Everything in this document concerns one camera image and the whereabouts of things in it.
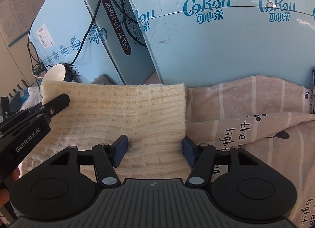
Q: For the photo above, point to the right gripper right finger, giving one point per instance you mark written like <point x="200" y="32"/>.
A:
<point x="239" y="184"/>

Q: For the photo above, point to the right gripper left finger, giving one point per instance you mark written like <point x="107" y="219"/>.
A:
<point x="67" y="183"/>

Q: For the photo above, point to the cream knitted sweater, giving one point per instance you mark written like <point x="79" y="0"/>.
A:
<point x="151" y="116"/>

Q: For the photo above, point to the person's left hand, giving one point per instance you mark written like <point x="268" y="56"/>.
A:
<point x="4" y="196"/>

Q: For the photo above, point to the white crumpled plastic bag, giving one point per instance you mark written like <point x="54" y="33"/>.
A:
<point x="34" y="98"/>

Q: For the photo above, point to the pink striped bed sheet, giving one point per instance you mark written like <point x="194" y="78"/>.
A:
<point x="271" y="118"/>

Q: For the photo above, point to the white striped ceramic bowl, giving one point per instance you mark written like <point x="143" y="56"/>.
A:
<point x="55" y="73"/>

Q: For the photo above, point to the large light blue carton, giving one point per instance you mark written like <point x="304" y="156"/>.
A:
<point x="207" y="42"/>

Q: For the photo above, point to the wall notice board poster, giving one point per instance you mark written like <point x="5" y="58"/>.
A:
<point x="17" y="17"/>

